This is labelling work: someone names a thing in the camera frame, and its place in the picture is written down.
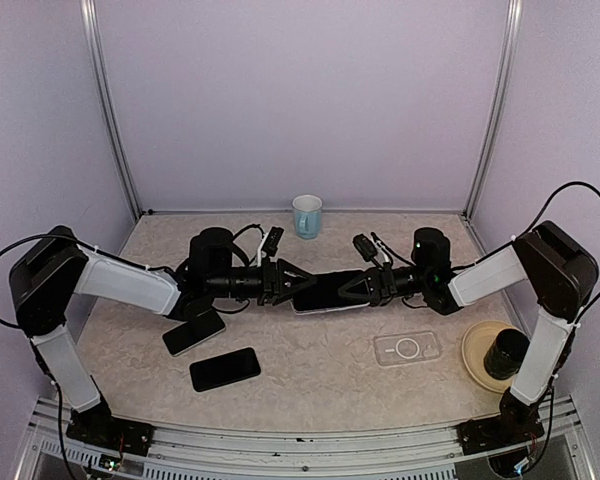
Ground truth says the purple-edged black smartphone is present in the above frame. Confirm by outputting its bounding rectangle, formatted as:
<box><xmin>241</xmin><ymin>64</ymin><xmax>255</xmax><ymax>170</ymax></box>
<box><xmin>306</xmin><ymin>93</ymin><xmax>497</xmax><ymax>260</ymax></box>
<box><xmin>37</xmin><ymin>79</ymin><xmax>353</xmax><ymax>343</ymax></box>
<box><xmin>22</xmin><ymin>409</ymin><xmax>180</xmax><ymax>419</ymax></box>
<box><xmin>292</xmin><ymin>270</ymin><xmax>347</xmax><ymax>301</ymax></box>

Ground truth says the left aluminium corner post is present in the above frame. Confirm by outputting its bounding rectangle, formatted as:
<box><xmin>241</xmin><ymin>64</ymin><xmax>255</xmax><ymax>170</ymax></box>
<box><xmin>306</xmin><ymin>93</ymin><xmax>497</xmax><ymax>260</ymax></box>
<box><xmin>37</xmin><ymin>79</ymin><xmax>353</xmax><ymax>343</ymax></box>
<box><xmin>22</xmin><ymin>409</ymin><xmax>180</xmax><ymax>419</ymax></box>
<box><xmin>80</xmin><ymin>0</ymin><xmax>143</xmax><ymax>221</ymax></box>

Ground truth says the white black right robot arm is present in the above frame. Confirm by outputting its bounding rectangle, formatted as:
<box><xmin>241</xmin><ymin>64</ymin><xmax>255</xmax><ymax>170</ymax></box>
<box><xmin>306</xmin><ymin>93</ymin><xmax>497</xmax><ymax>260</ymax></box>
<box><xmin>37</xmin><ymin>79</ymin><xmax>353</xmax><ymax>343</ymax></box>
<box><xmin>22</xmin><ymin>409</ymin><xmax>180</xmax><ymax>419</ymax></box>
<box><xmin>338</xmin><ymin>221</ymin><xmax>599</xmax><ymax>444</ymax></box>

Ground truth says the beige round plate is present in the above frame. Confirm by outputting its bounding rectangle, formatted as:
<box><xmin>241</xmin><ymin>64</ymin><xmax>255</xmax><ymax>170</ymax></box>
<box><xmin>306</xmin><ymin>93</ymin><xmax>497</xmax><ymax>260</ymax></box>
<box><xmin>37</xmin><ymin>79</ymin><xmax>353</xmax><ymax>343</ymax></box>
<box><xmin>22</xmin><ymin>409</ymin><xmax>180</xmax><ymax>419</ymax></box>
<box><xmin>461</xmin><ymin>320</ymin><xmax>514</xmax><ymax>394</ymax></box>

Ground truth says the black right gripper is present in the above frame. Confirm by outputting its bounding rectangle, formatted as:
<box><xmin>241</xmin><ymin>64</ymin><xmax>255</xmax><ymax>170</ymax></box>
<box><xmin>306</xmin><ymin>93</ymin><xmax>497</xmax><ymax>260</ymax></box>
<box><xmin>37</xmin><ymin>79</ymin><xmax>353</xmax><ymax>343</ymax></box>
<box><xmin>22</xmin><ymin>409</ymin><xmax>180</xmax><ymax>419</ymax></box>
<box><xmin>337</xmin><ymin>261</ymin><xmax>431</xmax><ymax>306</ymax></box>

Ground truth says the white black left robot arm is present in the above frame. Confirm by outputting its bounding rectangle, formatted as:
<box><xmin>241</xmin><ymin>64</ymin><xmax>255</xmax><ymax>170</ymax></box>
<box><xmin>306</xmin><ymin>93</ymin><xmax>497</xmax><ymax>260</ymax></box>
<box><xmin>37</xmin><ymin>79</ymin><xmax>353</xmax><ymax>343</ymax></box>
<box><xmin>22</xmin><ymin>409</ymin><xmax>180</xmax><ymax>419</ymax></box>
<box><xmin>9</xmin><ymin>225</ymin><xmax>317</xmax><ymax>445</ymax></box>

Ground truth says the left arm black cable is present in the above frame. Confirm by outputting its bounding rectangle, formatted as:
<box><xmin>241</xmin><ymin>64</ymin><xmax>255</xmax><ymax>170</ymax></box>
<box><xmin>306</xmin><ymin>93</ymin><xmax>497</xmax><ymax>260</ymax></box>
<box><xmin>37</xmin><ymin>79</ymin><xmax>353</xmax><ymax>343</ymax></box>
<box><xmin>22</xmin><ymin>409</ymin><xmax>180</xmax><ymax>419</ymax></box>
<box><xmin>0</xmin><ymin>237</ymin><xmax>181</xmax><ymax>331</ymax></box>

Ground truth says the black smartphone on table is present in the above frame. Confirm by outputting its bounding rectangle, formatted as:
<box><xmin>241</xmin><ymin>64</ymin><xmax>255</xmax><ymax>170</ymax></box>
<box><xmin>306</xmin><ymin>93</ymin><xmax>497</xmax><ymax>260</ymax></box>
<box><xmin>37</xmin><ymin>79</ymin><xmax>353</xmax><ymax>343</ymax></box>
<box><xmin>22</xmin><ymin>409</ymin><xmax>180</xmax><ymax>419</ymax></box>
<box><xmin>189</xmin><ymin>347</ymin><xmax>261</xmax><ymax>392</ymax></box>

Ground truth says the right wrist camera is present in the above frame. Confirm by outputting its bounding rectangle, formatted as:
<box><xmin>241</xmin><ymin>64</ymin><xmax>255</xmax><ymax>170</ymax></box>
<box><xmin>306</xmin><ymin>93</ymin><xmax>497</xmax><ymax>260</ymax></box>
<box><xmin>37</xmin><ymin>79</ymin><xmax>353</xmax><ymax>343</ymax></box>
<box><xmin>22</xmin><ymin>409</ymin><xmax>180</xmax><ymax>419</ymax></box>
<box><xmin>352</xmin><ymin>234</ymin><xmax>378</xmax><ymax>265</ymax></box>

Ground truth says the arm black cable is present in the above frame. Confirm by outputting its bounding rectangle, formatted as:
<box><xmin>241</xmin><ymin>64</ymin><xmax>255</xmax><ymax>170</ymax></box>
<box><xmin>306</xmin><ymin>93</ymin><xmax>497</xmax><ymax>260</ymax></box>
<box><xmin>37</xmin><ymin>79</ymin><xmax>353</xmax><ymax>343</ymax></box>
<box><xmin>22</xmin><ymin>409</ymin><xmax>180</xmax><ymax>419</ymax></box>
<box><xmin>0</xmin><ymin>237</ymin><xmax>181</xmax><ymax>331</ymax></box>
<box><xmin>527</xmin><ymin>181</ymin><xmax>600</xmax><ymax>331</ymax></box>

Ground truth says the light blue ceramic mug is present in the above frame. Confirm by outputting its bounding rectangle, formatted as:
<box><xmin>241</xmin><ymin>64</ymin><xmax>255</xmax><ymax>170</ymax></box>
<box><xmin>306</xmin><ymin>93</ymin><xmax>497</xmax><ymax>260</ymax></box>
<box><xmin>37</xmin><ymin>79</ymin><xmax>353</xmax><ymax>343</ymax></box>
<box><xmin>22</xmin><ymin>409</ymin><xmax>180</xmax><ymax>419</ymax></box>
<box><xmin>292</xmin><ymin>194</ymin><xmax>323</xmax><ymax>240</ymax></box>

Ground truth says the dark green mug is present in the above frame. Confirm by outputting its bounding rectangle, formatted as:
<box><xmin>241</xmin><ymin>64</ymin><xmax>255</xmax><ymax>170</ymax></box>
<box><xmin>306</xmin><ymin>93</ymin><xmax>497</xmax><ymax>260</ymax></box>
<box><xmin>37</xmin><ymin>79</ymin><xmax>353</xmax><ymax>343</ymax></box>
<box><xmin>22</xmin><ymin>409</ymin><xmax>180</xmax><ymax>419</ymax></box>
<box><xmin>483</xmin><ymin>328</ymin><xmax>530</xmax><ymax>380</ymax></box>

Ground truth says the silver-edged black smartphone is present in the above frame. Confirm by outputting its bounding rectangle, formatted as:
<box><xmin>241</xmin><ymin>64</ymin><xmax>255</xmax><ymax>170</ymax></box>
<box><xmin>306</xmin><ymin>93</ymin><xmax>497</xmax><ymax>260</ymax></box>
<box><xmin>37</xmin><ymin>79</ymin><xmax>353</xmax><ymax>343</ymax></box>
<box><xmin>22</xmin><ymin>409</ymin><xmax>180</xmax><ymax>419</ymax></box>
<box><xmin>162</xmin><ymin>310</ymin><xmax>226</xmax><ymax>356</ymax></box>

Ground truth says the lavender silicone phone case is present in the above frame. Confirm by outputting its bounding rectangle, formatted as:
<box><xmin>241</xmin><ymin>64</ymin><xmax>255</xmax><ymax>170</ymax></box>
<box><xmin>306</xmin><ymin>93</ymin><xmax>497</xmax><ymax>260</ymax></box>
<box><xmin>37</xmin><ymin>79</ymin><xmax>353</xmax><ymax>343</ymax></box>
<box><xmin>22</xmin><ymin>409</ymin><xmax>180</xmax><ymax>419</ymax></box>
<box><xmin>292</xmin><ymin>298</ymin><xmax>369</xmax><ymax>315</ymax></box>

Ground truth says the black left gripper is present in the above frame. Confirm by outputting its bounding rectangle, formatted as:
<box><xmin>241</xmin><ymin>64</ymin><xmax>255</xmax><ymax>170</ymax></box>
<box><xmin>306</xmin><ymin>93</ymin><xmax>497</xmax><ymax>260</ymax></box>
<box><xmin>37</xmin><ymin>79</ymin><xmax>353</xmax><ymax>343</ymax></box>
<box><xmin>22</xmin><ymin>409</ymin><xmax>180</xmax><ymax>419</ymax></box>
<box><xmin>207</xmin><ymin>257</ymin><xmax>317</xmax><ymax>305</ymax></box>

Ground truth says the aluminium corner post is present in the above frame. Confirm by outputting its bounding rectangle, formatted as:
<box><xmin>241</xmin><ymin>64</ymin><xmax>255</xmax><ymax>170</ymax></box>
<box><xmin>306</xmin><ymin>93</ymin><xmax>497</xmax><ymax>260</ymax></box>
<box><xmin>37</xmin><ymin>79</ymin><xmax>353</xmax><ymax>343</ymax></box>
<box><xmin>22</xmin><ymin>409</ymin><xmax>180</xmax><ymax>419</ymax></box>
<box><xmin>80</xmin><ymin>0</ymin><xmax>143</xmax><ymax>221</ymax></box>
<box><xmin>462</xmin><ymin>0</ymin><xmax>525</xmax><ymax>217</ymax></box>

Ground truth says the right aluminium corner post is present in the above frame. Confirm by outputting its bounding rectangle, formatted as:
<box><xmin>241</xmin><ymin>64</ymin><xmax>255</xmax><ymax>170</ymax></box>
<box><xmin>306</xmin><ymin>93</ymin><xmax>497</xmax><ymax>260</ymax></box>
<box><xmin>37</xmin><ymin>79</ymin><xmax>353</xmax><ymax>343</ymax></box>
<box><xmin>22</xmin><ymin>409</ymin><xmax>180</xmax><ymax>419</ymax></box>
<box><xmin>462</xmin><ymin>0</ymin><xmax>525</xmax><ymax>217</ymax></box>

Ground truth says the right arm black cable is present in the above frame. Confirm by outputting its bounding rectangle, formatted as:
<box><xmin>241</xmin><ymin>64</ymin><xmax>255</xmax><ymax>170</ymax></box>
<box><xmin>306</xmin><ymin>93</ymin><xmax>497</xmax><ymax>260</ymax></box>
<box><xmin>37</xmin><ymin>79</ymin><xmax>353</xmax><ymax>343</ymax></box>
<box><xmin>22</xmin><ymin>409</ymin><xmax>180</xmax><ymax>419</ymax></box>
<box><xmin>527</xmin><ymin>181</ymin><xmax>600</xmax><ymax>331</ymax></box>

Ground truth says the aluminium front rail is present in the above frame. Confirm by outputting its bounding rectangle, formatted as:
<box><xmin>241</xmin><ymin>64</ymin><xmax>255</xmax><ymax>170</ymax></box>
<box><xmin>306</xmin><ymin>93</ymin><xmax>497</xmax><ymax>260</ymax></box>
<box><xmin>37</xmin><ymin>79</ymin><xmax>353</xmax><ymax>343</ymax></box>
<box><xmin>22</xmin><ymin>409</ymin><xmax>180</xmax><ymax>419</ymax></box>
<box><xmin>14</xmin><ymin>397</ymin><xmax>596</xmax><ymax>480</ymax></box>

